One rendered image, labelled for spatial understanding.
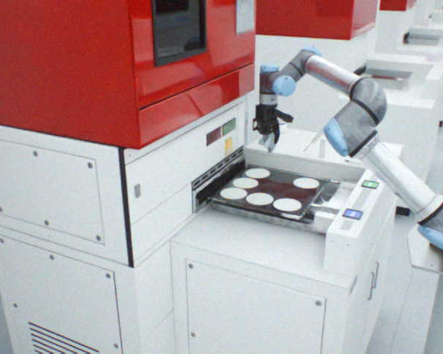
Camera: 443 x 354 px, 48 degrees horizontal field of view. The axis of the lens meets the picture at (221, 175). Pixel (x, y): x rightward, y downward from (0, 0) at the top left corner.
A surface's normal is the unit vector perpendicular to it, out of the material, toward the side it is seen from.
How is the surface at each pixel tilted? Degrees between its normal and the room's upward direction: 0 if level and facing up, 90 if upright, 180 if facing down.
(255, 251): 0
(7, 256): 90
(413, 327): 0
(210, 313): 90
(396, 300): 0
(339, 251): 90
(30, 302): 90
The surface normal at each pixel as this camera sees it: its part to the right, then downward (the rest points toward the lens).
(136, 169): 0.89, 0.18
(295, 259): 0.00, -0.92
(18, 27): -0.46, 0.35
